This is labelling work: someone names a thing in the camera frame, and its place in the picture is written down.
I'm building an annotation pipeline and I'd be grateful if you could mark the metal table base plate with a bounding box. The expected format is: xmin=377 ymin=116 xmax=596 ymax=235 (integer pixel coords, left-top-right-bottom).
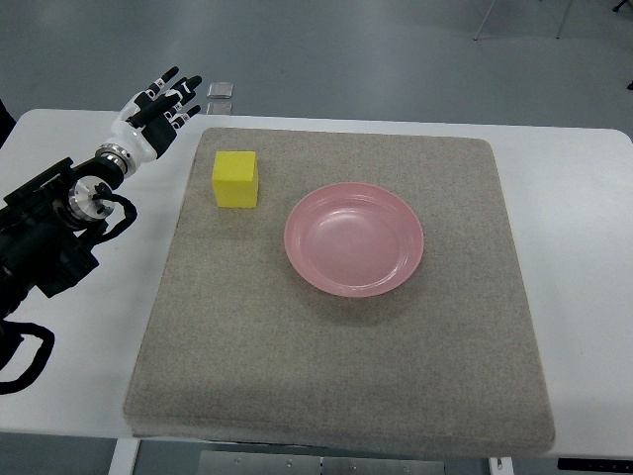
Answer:
xmin=197 ymin=450 xmax=446 ymax=475

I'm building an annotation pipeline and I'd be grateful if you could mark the white table leg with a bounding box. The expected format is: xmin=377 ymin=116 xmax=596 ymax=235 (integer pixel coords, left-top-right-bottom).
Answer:
xmin=108 ymin=438 xmax=140 ymax=475

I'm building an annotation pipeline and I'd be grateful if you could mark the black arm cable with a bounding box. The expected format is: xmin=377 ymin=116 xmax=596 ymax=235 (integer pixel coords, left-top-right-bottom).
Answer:
xmin=0 ymin=319 xmax=56 ymax=396

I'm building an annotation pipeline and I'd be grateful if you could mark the pink plate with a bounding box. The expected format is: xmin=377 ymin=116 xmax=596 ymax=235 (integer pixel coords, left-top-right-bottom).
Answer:
xmin=284 ymin=182 xmax=424 ymax=298

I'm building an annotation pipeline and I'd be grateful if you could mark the beige fabric mat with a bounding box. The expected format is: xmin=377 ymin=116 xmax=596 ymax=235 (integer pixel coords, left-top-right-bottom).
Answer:
xmin=123 ymin=128 xmax=555 ymax=457

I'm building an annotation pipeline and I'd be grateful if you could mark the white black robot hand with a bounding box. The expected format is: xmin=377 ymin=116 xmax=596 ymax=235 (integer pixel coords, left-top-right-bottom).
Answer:
xmin=107 ymin=66 xmax=202 ymax=168

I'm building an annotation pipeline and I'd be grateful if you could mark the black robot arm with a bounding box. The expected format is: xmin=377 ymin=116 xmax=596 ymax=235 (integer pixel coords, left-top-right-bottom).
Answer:
xmin=1 ymin=143 xmax=137 ymax=318

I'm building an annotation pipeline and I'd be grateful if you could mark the yellow foam block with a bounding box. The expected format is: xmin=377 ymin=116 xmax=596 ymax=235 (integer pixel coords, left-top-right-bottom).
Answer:
xmin=212 ymin=150 xmax=259 ymax=209

